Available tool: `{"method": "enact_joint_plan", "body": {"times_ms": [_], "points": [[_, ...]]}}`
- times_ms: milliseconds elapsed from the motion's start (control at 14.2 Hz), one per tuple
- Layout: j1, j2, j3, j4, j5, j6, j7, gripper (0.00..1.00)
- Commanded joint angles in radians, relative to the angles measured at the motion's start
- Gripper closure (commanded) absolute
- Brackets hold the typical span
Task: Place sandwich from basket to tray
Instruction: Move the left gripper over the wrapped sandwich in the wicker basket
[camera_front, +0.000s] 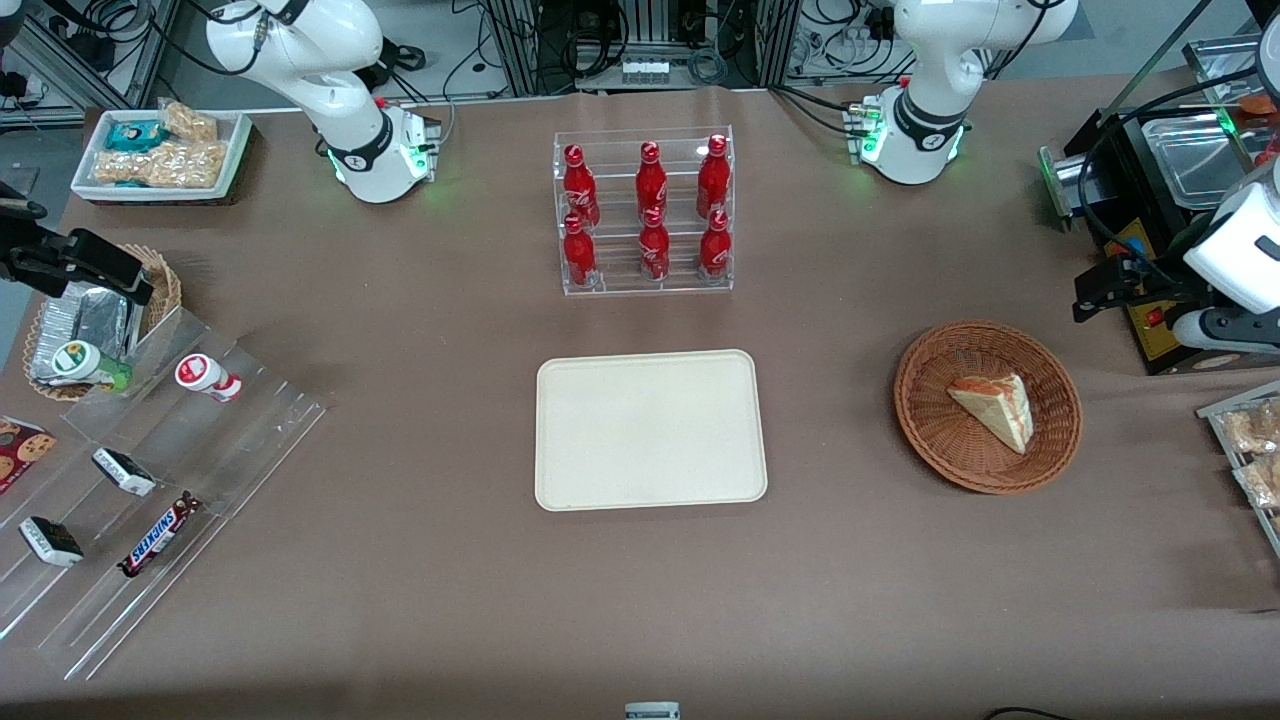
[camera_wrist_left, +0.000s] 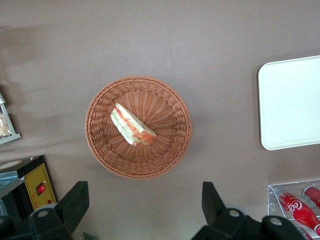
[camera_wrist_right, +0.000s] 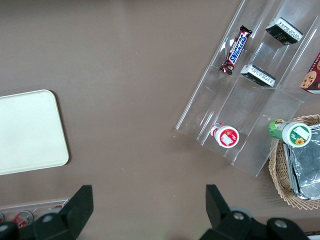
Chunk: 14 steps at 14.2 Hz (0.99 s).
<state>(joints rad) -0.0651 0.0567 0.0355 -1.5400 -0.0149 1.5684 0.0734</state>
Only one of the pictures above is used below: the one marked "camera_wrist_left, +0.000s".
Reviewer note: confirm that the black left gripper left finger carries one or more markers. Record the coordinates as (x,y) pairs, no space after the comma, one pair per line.
(62,215)

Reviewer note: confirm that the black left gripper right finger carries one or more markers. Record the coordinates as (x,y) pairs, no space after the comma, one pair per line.
(217,220)

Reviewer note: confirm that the triangular sandwich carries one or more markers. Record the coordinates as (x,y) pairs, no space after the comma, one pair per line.
(130,125)

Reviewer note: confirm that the grey snack tray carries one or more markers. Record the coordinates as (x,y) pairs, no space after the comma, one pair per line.
(12,137)

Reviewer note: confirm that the large brown wicker basket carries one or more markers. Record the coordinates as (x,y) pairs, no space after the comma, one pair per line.
(162,112)

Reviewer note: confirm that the cream plastic tray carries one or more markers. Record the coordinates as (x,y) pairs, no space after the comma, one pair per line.
(290,105)

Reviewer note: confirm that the black appliance with yellow panel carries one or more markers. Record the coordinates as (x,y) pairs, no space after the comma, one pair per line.
(37,180)

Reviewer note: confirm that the clear acrylic bottle rack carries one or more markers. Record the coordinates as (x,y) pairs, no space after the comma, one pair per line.
(273,200)

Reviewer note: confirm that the red cola bottle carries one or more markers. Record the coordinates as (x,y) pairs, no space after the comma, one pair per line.
(312,195)
(297,210)

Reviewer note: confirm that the clear bag of puffed snack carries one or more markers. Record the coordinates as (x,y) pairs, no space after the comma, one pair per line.
(1,98)
(3,125)

